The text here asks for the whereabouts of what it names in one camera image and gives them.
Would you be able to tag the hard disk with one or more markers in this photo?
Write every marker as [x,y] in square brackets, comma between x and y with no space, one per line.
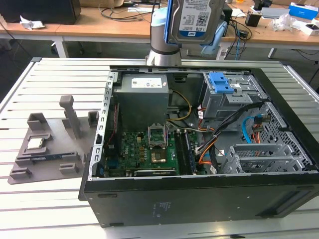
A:
[197,17]

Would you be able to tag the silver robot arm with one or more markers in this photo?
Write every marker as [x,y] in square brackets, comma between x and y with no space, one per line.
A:
[162,39]

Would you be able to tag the grey metal disk bay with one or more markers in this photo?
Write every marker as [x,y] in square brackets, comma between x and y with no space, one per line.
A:
[259,159]

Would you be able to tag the grey power supply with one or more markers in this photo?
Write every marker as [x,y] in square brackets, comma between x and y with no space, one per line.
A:
[142,99]

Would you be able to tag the CPU socket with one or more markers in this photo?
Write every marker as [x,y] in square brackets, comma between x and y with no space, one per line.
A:
[158,157]

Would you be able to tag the empty RAM slot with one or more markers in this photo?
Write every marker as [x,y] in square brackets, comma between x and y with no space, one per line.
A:
[180,152]

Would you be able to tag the green motherboard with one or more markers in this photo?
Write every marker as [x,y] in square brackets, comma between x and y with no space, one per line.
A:
[132,149]

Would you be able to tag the installed RAM stick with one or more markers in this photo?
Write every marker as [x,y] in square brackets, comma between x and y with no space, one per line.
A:
[190,152]

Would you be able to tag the black graphics card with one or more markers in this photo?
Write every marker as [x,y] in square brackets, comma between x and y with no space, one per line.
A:
[154,172]

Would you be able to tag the grey metal drive cage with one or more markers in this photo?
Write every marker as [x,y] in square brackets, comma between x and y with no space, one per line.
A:
[224,104]

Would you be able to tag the blue carrier in cage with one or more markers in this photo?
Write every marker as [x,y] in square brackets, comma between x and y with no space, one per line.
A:
[219,83]

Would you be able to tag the black open PC case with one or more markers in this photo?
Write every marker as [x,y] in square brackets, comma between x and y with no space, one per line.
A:
[199,201]

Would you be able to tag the grey parts rack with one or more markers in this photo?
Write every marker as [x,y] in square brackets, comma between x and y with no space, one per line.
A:
[57,139]

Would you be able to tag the RAM stick on rack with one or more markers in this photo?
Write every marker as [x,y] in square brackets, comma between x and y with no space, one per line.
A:
[47,157]

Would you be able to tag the silver CPU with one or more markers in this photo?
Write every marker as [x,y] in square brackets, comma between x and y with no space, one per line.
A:
[35,144]

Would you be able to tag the small black box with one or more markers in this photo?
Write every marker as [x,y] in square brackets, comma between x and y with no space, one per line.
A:
[253,20]

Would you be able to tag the clear plastic wrap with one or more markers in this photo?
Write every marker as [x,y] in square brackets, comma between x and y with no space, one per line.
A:
[281,22]

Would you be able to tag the flat grey device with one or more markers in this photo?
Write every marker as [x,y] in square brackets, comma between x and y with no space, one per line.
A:
[274,12]

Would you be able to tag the crumpled white paper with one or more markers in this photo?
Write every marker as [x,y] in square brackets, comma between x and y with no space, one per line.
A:
[32,25]

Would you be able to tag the large black box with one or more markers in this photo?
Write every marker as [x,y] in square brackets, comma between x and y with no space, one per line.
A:
[37,10]

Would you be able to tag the white open box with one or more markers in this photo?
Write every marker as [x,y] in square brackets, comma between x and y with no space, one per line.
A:
[309,30]

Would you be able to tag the blue cardboard box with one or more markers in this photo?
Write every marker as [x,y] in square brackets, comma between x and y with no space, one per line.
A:
[302,11]

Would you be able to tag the wooden desk white frame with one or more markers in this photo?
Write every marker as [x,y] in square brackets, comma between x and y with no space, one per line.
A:
[99,27]
[274,37]

